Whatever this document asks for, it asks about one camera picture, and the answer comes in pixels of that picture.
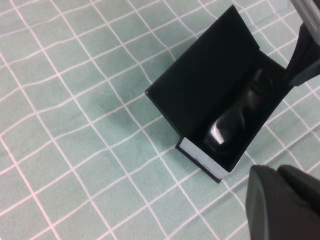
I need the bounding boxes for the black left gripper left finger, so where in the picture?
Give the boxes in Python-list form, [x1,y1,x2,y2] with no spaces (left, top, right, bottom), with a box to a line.
[245,164,320,240]

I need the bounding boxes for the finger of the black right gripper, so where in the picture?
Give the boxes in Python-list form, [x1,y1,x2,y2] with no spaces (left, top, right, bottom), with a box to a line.
[284,22,320,88]

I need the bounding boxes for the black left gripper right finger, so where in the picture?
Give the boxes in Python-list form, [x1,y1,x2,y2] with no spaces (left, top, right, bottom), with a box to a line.
[277,164,320,215]

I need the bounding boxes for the black framed glasses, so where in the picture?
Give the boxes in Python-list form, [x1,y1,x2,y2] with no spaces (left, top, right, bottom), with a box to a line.
[202,68,275,156]

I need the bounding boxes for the black printed glasses case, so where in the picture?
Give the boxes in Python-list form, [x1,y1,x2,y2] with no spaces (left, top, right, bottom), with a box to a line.
[144,4,296,185]

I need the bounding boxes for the green white checked tablecloth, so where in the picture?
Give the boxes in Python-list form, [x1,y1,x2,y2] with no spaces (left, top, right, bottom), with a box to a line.
[0,0,320,240]

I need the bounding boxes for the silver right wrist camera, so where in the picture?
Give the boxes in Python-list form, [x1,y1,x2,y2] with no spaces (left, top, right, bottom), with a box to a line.
[289,0,320,46]

